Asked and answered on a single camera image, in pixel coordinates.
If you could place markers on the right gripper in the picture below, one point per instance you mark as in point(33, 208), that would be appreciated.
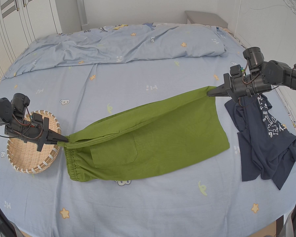
point(244, 86)

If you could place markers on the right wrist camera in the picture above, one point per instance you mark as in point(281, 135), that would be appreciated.
point(236, 70)

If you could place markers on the round woven basket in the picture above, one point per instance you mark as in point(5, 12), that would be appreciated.
point(22, 157)

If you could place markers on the pale blue quilt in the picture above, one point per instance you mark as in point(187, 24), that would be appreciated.
point(118, 46)

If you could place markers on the white wardrobe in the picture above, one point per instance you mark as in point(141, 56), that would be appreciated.
point(19, 21)

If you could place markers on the green shorts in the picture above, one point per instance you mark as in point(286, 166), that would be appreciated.
point(157, 137)

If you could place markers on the dark blue printed T-shirt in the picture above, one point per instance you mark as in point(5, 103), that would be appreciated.
point(264, 144)

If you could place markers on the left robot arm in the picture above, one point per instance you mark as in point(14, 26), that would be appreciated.
point(0, 110)

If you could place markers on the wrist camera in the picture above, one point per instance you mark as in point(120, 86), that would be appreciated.
point(236, 70)
point(37, 117)

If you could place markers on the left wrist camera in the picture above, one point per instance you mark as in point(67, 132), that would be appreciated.
point(37, 117)

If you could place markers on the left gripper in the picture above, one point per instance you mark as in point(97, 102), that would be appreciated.
point(27, 132)

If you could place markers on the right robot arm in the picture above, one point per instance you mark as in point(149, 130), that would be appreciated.
point(276, 73)

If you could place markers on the grey bedside table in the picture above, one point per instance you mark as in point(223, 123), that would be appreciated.
point(207, 18)

